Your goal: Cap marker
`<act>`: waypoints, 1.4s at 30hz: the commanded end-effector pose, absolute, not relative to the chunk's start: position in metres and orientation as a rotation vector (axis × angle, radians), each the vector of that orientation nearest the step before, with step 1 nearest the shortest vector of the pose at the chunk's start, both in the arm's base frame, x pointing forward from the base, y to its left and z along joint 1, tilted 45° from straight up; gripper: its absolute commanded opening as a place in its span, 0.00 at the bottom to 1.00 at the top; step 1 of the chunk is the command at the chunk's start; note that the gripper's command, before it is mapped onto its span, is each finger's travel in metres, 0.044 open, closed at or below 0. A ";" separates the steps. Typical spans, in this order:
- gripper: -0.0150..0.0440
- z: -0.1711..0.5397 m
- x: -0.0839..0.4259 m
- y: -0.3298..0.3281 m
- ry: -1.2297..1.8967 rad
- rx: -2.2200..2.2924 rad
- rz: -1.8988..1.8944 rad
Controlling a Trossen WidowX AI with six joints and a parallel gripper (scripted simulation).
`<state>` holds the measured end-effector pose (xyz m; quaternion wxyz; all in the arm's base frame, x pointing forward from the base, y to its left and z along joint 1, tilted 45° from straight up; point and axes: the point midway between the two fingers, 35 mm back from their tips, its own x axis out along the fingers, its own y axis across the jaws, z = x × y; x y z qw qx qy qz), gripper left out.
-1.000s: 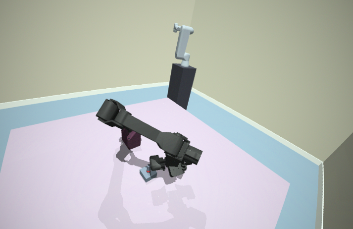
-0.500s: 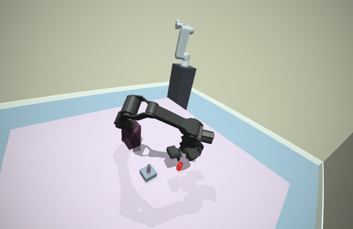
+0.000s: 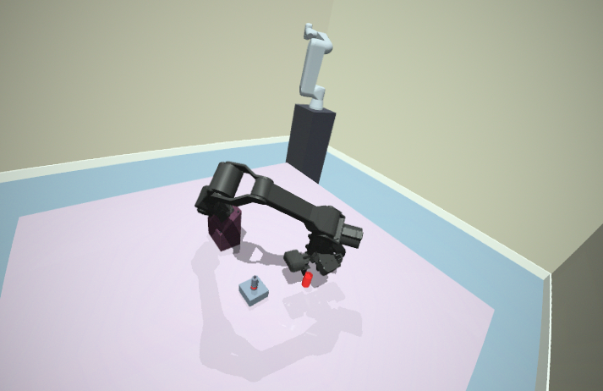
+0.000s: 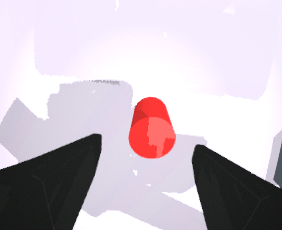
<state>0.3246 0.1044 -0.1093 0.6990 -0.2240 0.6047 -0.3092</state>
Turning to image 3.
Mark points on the red marker cap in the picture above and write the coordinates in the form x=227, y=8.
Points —
x=307, y=280

